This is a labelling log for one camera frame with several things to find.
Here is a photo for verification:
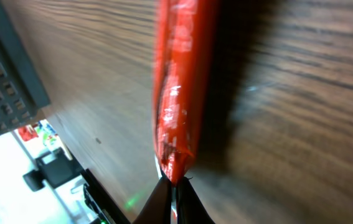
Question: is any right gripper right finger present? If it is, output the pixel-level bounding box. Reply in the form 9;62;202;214
176;177;215;224

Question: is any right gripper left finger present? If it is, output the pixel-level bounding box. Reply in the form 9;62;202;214
132;177;172;224

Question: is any red stick packet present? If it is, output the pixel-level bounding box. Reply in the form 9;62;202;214
152;0;219;185

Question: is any dark grey plastic basket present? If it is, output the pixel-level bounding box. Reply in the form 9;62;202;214
0;1;50;135

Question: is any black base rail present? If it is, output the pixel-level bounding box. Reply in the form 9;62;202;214
81;169;131;224

